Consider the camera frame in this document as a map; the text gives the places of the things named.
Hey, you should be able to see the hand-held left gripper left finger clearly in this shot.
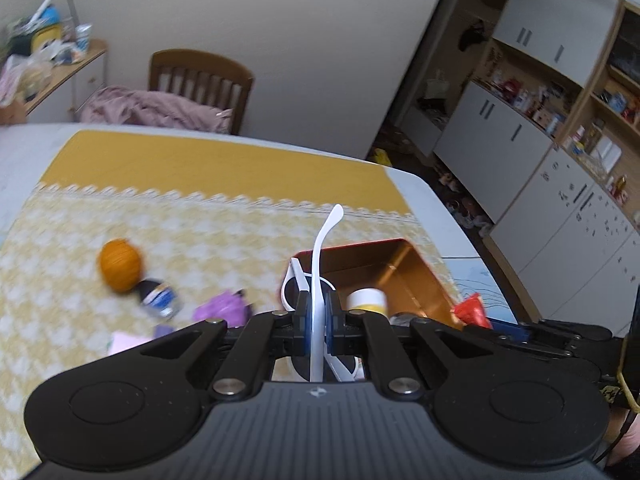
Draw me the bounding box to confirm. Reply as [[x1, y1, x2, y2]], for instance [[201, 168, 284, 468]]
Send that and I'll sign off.
[[125, 294, 314, 404]]

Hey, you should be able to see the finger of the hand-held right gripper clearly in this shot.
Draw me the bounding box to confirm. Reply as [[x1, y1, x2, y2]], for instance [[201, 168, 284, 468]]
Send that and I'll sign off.
[[540, 344, 604, 384], [470, 316, 614, 347]]

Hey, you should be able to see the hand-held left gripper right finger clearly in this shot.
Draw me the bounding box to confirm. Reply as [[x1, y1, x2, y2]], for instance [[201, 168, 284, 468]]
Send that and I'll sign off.
[[322, 292, 507, 402]]

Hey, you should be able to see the white plastic spoon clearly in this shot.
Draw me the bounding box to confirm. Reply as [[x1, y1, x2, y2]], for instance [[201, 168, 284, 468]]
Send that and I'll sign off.
[[280, 204, 362, 384]]

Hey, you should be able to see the purple packet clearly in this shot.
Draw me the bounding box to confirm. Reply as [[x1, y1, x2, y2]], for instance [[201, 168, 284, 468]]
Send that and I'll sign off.
[[192, 290, 254, 326]]

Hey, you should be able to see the red snack packet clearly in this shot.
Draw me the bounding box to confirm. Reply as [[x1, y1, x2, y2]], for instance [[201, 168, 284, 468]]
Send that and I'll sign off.
[[451, 292, 494, 330]]

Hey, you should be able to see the red tin box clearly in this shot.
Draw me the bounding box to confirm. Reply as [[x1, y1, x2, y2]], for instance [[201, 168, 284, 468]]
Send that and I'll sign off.
[[287, 238, 466, 332]]

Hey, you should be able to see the blue label bottle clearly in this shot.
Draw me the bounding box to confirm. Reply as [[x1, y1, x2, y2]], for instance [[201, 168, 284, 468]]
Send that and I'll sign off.
[[136, 280, 182, 319]]

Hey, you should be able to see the small pink box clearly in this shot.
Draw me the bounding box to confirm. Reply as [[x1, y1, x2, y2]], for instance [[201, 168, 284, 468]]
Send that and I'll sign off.
[[107, 331, 152, 357]]

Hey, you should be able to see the orange ball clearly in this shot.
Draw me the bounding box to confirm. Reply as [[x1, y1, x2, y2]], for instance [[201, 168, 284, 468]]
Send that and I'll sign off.
[[97, 238, 145, 294]]

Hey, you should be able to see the person's right forearm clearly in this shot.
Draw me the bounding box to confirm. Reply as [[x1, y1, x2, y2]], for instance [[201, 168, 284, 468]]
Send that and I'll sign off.
[[607, 406, 640, 462]]

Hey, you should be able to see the white jar with yellow label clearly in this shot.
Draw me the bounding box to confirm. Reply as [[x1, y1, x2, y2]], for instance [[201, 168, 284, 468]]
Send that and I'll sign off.
[[347, 287, 389, 319]]

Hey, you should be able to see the light blue printed placemat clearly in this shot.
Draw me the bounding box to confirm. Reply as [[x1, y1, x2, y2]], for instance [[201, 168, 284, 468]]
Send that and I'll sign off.
[[442, 256, 519, 325]]

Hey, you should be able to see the yellow patterned tablecloth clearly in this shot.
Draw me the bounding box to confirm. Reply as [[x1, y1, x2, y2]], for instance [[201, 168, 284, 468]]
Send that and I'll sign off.
[[0, 130, 467, 476]]

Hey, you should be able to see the white wooden shelving unit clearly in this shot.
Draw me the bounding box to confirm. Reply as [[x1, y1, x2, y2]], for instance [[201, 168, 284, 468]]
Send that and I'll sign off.
[[395, 0, 640, 322]]

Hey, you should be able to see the pink cloth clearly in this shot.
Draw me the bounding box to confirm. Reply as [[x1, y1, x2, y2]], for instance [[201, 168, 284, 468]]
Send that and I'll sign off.
[[80, 86, 234, 134]]

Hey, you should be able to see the wooden chair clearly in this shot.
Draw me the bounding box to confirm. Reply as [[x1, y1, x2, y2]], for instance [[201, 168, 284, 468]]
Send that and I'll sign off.
[[148, 49, 255, 136]]

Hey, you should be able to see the black hanging bag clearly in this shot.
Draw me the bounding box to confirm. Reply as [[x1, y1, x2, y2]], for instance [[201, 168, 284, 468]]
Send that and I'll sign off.
[[459, 19, 487, 52]]

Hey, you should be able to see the white wooden side cabinet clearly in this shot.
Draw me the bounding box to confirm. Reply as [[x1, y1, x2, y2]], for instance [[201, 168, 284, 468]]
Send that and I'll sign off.
[[0, 37, 109, 126]]

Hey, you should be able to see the clear plastic bag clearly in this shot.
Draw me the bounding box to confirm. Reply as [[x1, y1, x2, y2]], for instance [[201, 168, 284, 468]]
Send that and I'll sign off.
[[0, 55, 53, 102]]

